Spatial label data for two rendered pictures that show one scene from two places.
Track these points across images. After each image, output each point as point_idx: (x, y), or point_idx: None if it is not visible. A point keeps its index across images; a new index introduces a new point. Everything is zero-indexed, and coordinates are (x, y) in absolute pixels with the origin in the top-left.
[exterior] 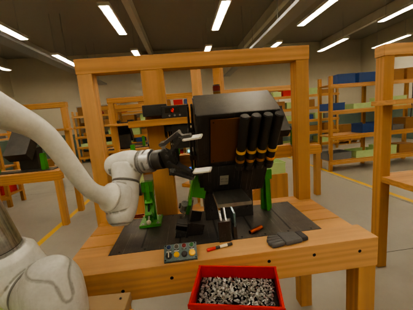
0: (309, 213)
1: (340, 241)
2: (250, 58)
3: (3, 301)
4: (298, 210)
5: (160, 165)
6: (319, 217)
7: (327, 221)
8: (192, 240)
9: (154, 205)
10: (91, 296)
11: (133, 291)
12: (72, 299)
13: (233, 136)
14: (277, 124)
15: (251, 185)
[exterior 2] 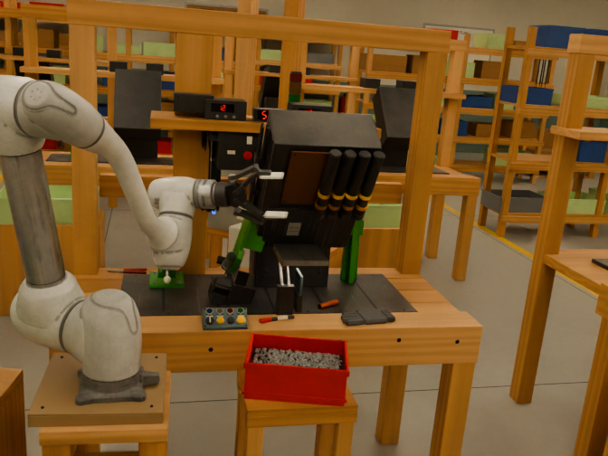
0: (409, 294)
1: (434, 326)
2: (357, 38)
3: (54, 331)
4: (396, 288)
5: (225, 202)
6: (422, 299)
7: (431, 305)
8: None
9: None
10: None
11: None
12: (137, 333)
13: (317, 174)
14: (375, 167)
15: (330, 241)
